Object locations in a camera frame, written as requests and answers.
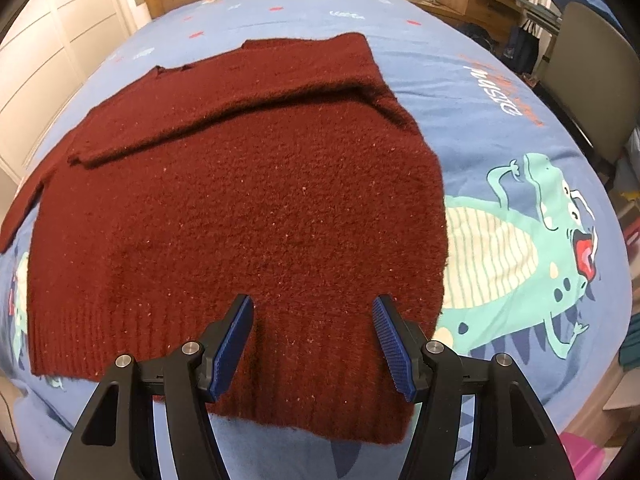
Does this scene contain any grey desk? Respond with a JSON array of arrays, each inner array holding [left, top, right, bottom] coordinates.
[[520, 0, 565, 28]]

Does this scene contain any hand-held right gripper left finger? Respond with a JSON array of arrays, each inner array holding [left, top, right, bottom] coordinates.
[[52, 294, 253, 480]]

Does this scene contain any pink box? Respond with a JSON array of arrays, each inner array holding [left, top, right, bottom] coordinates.
[[557, 430, 621, 480]]

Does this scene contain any grey chair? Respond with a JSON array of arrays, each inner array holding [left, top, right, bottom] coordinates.
[[537, 1, 640, 163]]

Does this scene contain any white wardrobe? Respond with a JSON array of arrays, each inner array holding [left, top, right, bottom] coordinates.
[[0, 0, 151, 186]]

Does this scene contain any dark red knit sweater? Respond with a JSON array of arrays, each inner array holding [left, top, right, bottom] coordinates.
[[0, 32, 449, 446]]

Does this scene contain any dark blue bag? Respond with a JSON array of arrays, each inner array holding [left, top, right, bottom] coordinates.
[[502, 20, 541, 73]]

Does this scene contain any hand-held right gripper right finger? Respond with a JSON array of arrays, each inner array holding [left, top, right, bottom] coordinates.
[[372, 295, 573, 480]]

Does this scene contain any blue dinosaur print bed sheet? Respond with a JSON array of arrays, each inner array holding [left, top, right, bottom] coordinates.
[[0, 0, 632, 480]]

